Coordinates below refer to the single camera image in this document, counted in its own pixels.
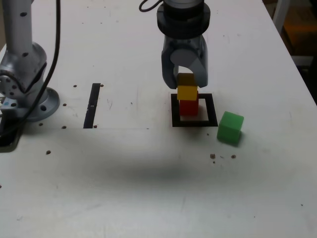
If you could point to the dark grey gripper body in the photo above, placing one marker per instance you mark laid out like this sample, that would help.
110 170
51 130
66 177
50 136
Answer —
183 43

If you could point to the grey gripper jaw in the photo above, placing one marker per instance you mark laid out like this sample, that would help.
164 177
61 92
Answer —
168 72
200 72

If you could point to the yellow cube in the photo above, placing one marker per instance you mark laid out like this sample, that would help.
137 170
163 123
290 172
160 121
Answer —
187 92

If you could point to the red cube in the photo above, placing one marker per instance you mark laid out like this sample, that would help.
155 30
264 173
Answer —
188 107

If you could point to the green cube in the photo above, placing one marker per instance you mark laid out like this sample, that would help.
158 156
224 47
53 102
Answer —
229 129

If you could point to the black tape square outline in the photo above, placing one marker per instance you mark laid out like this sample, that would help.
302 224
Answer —
213 111

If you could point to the black tape strip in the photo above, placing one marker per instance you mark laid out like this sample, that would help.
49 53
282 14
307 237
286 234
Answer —
92 106

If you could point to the black tray with grey rim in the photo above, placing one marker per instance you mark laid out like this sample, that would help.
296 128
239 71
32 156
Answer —
8 141

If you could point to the white metal frame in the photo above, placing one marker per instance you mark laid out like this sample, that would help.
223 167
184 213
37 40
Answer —
281 12

